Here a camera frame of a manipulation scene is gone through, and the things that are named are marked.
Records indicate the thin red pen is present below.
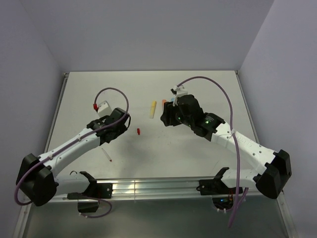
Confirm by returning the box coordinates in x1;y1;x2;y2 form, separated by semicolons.
102;148;112;162

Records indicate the aluminium frame rail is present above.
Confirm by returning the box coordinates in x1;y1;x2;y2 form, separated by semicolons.
24;178;284;204

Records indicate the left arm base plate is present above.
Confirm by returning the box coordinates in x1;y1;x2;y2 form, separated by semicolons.
67;183;113;200

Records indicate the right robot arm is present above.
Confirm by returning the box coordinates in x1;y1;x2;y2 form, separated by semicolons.
160;95;292;199

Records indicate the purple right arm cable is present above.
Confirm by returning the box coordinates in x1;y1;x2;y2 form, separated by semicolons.
177;76;249;229

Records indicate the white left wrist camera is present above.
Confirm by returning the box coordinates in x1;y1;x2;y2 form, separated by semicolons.
97;101;112;118

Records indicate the yellow highlighter marker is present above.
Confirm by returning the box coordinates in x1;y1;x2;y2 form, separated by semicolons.
149;106;156;119

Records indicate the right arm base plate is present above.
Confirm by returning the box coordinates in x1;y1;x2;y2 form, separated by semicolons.
196;179;236;195

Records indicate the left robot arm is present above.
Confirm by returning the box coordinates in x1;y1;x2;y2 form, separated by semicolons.
14;108;131;206

